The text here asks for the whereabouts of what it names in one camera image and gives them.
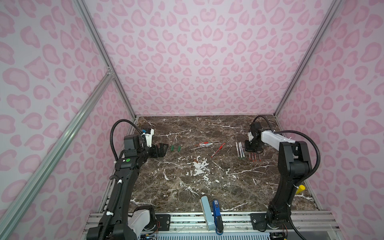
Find green cap marker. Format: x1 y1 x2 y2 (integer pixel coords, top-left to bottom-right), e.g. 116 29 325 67
238 142 243 158
239 142 245 159

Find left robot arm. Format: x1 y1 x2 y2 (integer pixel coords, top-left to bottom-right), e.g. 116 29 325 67
86 135 169 240

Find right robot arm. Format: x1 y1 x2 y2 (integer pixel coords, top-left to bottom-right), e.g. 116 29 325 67
245 122 312 232

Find yellow cap marker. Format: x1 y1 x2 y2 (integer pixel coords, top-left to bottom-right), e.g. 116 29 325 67
296 185 306 195

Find light blue box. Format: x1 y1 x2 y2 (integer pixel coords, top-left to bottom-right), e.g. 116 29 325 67
200 196 216 231

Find blue black tool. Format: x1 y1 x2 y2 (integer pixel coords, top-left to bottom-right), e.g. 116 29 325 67
213 200 224 236

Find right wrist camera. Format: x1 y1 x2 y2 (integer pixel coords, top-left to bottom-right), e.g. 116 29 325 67
248 132 254 142

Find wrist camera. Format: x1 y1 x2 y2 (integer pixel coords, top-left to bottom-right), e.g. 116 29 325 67
248 132 254 142
142 128 155 148

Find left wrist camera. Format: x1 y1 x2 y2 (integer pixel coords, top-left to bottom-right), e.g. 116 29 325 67
142 128 155 148

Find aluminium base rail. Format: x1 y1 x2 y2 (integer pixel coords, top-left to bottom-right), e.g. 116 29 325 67
82 210 340 240

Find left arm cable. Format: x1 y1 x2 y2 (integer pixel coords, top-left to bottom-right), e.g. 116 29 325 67
97 119 148 240

